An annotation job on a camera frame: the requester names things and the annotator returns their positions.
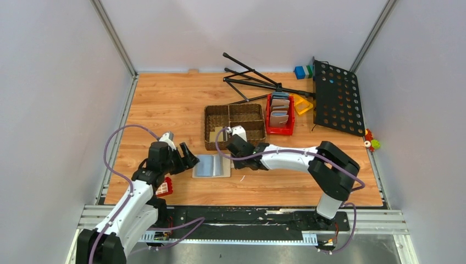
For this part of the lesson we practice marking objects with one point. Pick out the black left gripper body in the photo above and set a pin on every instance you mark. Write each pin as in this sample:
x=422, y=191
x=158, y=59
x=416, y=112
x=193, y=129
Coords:
x=175, y=163

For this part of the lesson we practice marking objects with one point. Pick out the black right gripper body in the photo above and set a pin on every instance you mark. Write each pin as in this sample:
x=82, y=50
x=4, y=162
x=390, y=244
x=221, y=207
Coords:
x=239, y=163

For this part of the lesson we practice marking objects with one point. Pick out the white card holder wallet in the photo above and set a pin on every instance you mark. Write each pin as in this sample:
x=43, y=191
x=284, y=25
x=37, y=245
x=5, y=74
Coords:
x=212, y=166

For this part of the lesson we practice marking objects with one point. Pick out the brown wicker divided basket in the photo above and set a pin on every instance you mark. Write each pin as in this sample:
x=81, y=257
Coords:
x=249, y=116

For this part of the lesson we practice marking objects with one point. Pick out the gold credit cards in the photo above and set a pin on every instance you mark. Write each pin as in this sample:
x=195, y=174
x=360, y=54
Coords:
x=218, y=134

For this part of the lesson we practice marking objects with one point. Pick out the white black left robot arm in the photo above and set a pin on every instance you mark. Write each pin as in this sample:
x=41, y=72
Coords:
x=112, y=240

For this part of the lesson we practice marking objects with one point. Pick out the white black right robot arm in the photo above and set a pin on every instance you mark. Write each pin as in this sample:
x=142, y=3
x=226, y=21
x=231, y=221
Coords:
x=333, y=170

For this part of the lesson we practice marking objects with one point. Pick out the card holders in red bin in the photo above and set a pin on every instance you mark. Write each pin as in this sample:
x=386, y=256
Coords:
x=279, y=109

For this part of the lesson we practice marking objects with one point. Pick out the red white toy block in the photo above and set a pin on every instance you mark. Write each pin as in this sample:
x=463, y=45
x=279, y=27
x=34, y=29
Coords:
x=166, y=188

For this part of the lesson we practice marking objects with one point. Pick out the red plastic bin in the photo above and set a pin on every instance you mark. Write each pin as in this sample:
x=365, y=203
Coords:
x=289, y=128

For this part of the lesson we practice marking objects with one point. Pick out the yellow transparent tray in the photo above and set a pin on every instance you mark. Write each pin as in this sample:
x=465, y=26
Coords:
x=301, y=105

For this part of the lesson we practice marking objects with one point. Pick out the black folding music stand legs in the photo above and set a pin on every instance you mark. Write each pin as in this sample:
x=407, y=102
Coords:
x=253, y=78

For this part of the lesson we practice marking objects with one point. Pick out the black perforated music stand desk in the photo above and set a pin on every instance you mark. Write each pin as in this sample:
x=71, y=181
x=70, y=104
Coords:
x=337, y=102

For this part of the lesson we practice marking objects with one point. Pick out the blue green toy block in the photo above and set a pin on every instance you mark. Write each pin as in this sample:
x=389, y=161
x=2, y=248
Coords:
x=304, y=72

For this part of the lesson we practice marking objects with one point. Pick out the red green small toy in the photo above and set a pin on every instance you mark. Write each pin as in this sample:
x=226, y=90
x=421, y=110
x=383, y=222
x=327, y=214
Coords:
x=369, y=142

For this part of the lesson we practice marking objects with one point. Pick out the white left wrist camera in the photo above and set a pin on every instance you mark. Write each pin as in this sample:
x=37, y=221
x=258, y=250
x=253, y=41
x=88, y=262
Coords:
x=167, y=137

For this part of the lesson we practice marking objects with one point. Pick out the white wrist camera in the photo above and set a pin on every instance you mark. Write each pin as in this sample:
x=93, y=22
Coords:
x=239, y=131
x=167, y=137

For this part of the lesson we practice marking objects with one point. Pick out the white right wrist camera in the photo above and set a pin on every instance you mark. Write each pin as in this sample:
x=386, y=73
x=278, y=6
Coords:
x=239, y=131

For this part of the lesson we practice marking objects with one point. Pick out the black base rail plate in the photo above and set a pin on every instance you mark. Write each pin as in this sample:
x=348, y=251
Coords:
x=245, y=223

